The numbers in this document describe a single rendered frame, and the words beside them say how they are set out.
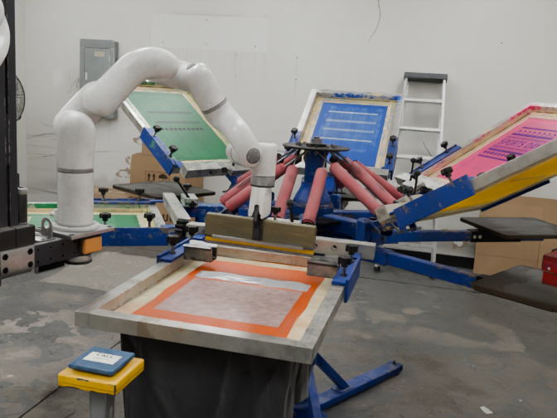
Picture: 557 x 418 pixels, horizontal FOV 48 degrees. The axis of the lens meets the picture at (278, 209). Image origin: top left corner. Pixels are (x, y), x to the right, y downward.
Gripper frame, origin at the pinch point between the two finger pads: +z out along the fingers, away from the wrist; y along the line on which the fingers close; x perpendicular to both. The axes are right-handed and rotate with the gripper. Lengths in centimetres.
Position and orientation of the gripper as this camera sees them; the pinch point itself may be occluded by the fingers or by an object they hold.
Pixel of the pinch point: (259, 232)
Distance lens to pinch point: 199.7
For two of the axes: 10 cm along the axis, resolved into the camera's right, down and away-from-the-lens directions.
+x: 9.7, 1.1, -2.3
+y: -2.4, 1.6, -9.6
